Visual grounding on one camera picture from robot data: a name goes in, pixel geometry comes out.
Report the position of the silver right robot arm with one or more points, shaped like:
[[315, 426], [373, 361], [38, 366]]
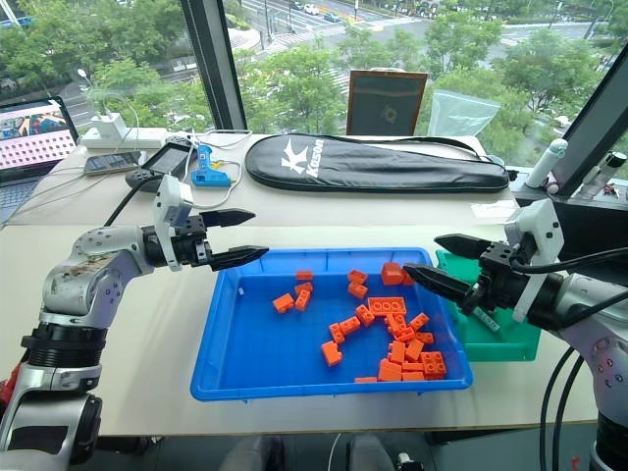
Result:
[[598, 314]]

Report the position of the blue glue gun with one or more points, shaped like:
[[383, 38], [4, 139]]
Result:
[[208, 174]]

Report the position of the grey laptop computer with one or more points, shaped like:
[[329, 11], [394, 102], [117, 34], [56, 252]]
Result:
[[29, 142]]

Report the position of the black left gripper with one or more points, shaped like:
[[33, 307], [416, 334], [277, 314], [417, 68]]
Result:
[[193, 245]]

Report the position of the green plastic bin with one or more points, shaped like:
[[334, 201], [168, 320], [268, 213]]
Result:
[[500, 346]]

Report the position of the dark window frame post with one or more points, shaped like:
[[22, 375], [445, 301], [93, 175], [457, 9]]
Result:
[[213, 64], [596, 127]]

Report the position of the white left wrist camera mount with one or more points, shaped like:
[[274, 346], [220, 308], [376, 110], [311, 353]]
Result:
[[169, 196]]

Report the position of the white plastic bottle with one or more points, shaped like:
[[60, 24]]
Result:
[[545, 164]]

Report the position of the black side ledge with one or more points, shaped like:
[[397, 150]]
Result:
[[584, 208]]

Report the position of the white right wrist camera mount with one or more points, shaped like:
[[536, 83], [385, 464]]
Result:
[[544, 230]]

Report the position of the clear bottle with black cap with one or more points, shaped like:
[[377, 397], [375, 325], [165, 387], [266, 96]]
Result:
[[608, 169]]

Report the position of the brown framed board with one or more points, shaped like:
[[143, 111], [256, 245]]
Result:
[[386, 102]]

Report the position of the small pink round object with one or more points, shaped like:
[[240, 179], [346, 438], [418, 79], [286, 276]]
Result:
[[552, 187]]

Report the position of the blue plastic tray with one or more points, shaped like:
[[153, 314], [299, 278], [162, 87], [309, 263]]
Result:
[[275, 353]]

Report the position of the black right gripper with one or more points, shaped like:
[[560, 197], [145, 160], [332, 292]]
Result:
[[503, 287]]

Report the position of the white plug charger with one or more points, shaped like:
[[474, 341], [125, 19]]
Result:
[[107, 125]]

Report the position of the black racket bag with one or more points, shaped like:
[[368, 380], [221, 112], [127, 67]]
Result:
[[373, 169]]

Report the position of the translucent plastic bag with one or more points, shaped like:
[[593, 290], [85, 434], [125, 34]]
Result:
[[461, 115]]

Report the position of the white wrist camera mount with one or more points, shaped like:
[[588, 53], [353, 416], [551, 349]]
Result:
[[169, 196], [544, 230]]

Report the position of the orange toy building block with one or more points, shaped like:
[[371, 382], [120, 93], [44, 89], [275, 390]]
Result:
[[395, 323], [357, 276], [434, 365], [303, 300], [413, 366], [304, 288], [350, 326], [425, 337], [365, 315], [414, 350], [413, 376], [404, 335], [419, 322], [390, 371], [283, 303], [336, 332], [332, 353], [358, 289], [397, 352]]

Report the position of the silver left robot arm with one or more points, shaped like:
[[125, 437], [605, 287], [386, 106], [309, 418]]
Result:
[[88, 265]]

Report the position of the flat orange toy block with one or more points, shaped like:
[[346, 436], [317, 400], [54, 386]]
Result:
[[365, 380]]

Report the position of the black handheld game console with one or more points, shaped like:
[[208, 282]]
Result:
[[164, 159]]

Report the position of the white power strip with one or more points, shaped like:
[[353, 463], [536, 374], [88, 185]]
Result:
[[142, 138]]

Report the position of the clear plastic sleeve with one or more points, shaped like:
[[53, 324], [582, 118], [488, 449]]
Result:
[[493, 208]]

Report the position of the smartphone with dark screen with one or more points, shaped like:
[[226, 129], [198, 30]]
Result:
[[112, 163]]

